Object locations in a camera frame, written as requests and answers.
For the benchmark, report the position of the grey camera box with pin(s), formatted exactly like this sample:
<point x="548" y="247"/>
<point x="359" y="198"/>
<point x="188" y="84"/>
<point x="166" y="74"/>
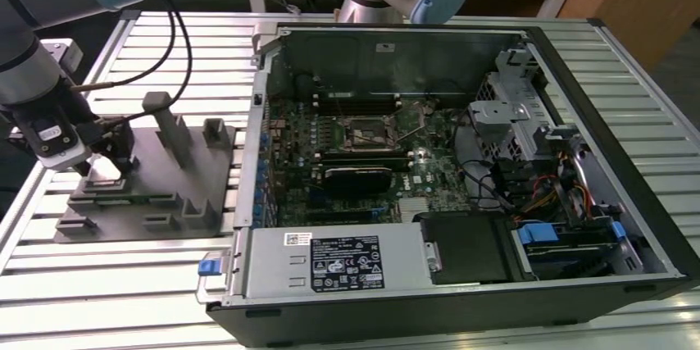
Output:
<point x="60" y="53"/>

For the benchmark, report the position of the round coin battery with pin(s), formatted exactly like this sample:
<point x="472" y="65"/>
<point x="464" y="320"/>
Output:
<point x="430" y="106"/>

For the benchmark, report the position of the silver drive cage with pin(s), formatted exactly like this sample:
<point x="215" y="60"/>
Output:
<point x="503" y="112"/>

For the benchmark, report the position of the CPU socket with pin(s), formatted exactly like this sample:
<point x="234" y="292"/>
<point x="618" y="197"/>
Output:
<point x="363" y="133"/>

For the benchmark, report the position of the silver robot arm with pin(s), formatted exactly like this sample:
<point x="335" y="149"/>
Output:
<point x="32" y="59"/>

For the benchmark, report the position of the silver chipset heatsink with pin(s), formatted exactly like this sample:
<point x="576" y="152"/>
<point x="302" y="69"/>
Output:
<point x="415" y="207"/>

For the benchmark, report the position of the green motherboard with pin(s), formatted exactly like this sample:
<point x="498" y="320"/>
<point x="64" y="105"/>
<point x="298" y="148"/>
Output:
<point x="295" y="149"/>

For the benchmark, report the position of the black PC case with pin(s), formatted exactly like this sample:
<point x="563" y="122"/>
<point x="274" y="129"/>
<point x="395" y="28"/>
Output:
<point x="383" y="325"/>

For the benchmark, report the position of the black plastic shroud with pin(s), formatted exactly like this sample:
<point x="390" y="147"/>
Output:
<point x="464" y="247"/>

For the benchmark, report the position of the blue case latch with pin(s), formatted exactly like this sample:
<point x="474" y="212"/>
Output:
<point x="208" y="268"/>

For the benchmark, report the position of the white case sticker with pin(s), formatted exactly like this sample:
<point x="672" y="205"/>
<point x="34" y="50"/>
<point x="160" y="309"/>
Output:
<point x="386" y="46"/>

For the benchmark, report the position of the silver power supply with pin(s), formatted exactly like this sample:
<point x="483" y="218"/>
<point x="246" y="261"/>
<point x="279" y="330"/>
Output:
<point x="274" y="268"/>

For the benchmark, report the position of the green RAM stick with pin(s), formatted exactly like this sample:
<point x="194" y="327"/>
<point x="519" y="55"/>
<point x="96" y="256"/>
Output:
<point x="123" y="200"/>

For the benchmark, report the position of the black RAM slot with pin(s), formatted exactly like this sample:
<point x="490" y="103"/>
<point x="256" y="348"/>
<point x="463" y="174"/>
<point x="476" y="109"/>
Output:
<point x="367" y="159"/>
<point x="402" y="168"/>
<point x="367" y="155"/>
<point x="367" y="163"/>
<point x="360" y="100"/>
<point x="360" y="105"/>
<point x="360" y="96"/>
<point x="360" y="109"/>

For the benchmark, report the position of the grey parts rack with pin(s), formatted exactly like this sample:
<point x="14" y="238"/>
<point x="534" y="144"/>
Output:
<point x="164" y="186"/>

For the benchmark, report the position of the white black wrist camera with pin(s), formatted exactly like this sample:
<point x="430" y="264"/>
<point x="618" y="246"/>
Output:
<point x="55" y="149"/>

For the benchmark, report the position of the black graphics card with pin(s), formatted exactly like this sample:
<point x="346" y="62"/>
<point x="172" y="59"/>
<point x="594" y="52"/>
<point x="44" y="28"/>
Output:
<point x="358" y="182"/>

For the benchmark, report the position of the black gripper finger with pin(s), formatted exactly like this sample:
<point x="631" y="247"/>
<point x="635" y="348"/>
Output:
<point x="83" y="169"/>
<point x="126" y="161"/>

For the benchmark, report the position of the hard disk in blue carrier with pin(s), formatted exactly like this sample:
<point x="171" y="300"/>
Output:
<point x="539" y="235"/>

